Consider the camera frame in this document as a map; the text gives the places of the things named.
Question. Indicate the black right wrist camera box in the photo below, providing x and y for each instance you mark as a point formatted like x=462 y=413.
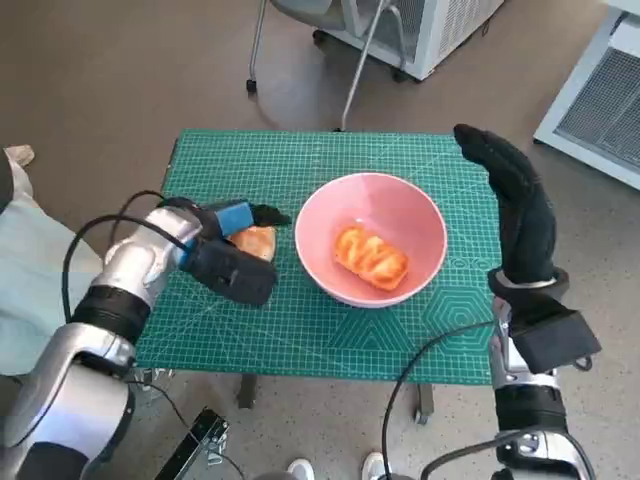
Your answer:
x=555 y=340

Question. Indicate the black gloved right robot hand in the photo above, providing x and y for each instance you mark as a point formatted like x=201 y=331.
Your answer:
x=525 y=225

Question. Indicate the small table frame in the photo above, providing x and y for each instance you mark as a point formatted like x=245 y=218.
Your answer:
x=247 y=392

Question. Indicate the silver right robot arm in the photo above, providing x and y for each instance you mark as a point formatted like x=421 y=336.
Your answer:
x=530 y=405

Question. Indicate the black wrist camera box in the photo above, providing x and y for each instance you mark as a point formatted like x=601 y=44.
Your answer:
x=555 y=340
x=235 y=275

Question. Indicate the white cabinet with grille panel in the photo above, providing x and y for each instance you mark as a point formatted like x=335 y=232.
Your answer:
x=600 y=110

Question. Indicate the black metal stand frame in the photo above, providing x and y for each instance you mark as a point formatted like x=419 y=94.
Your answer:
x=200 y=435

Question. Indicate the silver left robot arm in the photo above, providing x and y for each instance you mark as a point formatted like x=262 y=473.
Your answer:
x=135 y=250

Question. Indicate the pale round toy bread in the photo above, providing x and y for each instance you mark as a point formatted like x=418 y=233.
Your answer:
x=255 y=242

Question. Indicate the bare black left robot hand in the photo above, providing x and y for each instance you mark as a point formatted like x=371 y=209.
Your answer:
x=235 y=217

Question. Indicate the pink bowl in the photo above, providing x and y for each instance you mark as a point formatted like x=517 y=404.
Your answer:
x=320 y=240

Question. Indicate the white wheeled mesh cabinet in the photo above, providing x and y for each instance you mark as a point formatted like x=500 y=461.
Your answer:
x=450 y=30

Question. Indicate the green cutting mat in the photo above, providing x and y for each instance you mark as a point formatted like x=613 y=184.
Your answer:
x=280 y=330

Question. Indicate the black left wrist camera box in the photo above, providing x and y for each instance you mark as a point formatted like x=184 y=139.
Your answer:
x=235 y=275

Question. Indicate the grey office chair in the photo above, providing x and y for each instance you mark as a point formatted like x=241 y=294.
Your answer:
x=325 y=10

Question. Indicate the orange twisted toy bread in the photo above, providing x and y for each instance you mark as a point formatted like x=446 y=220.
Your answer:
x=370 y=255

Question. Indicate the white shoe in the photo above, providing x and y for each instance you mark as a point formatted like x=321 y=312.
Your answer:
x=300 y=471
x=375 y=467

